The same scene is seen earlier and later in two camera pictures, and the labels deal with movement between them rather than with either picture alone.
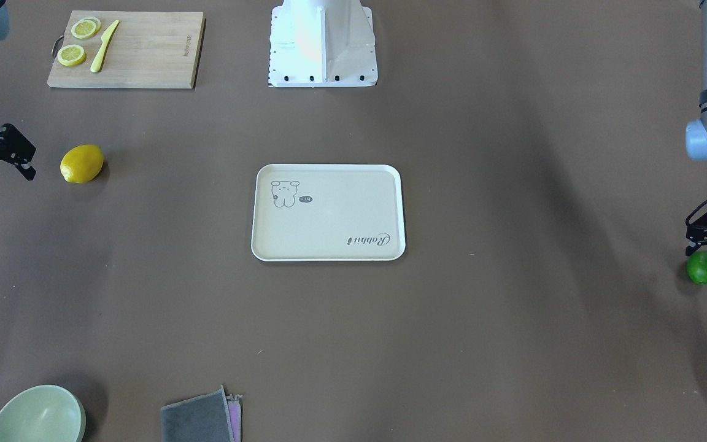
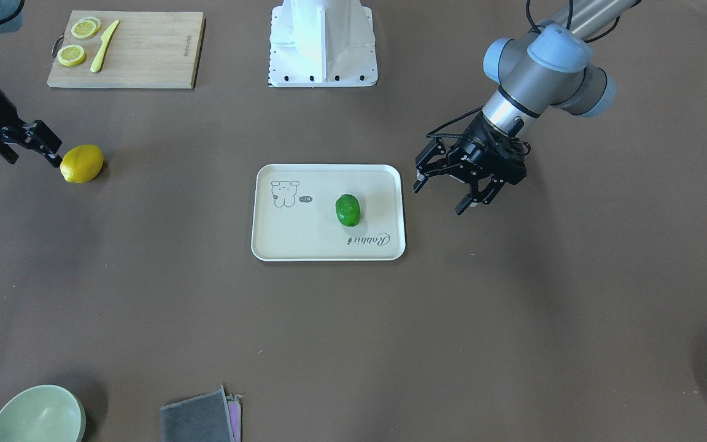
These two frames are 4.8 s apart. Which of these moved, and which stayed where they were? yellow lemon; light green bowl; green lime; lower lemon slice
Moved: green lime
Stayed: lower lemon slice; yellow lemon; light green bowl
